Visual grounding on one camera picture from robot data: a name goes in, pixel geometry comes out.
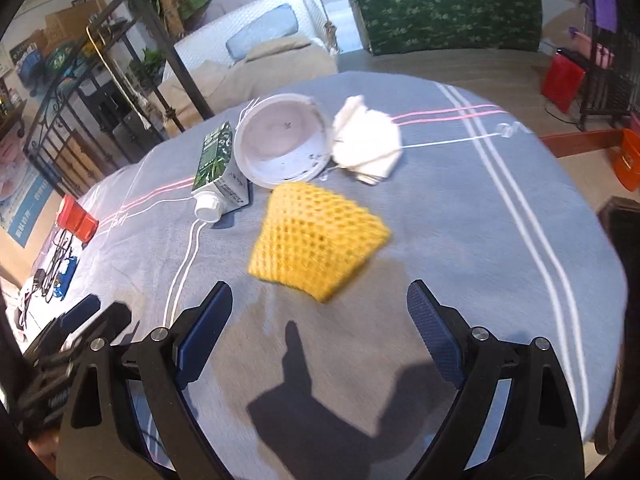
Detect black wire shelf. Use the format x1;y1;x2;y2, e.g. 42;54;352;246
570;20;638;131

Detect white sofa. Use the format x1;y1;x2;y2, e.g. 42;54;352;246
160;0;341;121

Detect black cables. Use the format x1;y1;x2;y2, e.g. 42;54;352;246
15;230;76;331

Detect red paper cup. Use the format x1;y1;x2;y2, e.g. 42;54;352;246
56;195;98;245

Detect orange bucket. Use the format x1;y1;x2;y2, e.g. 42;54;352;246
609;127;640;192

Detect blue striped tablecloth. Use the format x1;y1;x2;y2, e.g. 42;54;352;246
0;71;628;480

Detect crumpled white tissue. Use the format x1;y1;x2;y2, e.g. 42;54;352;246
330;95;405;186

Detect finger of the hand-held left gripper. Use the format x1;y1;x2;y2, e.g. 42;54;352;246
62;302;133;357
22;294;104;361

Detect wall poster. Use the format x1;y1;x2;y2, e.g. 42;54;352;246
0;110;53;248

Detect beige cushion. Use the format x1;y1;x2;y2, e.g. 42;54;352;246
245;36;313;63

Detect blue cookie packet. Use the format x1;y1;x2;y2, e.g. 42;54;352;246
47;255;81;301

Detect blue pillow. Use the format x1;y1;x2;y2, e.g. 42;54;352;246
225;3;299;61

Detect white plastic bowl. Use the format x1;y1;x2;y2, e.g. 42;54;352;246
234;92;333;190

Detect green patterned counter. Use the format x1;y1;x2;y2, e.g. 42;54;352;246
344;0;543;56

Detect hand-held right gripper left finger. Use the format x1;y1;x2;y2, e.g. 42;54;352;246
57;281;233;480

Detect green milk carton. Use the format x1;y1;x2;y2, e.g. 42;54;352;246
191;121;251;223

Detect cardboard boxes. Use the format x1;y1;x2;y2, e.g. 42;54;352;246
42;0;108;48

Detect black metal rack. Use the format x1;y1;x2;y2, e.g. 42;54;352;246
22;0;216;196

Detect yellow foam fruit net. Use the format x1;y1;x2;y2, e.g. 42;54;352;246
248;181;392;303

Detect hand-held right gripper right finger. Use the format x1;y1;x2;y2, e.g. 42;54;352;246
406;279;586;480

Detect red bin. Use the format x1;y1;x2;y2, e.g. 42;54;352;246
540;52;587;113

